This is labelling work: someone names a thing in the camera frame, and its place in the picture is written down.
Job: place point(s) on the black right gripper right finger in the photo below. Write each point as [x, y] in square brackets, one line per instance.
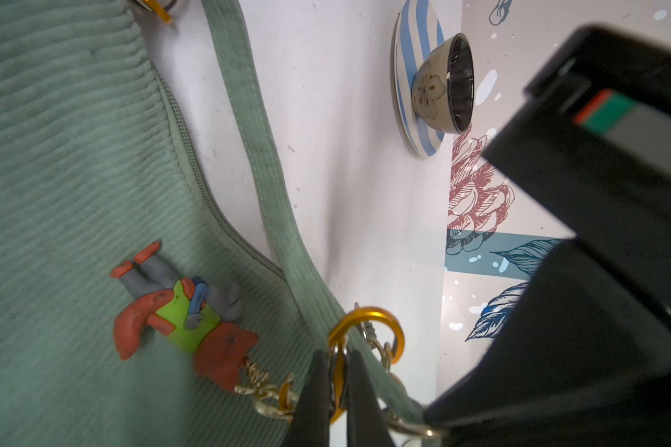
[366, 426]

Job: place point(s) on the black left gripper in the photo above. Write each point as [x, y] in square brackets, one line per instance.
[583, 358]

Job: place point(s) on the red fox figure keychain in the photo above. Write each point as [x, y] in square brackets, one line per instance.
[201, 319]

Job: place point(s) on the blue striped plate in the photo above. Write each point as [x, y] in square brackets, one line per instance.
[417, 33]

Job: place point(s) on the dark ceramic bowl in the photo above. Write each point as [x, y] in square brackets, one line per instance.
[443, 95]

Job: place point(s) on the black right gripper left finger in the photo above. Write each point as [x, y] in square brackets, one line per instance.
[311, 421]

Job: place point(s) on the green corduroy shoulder bag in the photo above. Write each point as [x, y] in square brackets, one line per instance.
[96, 164]

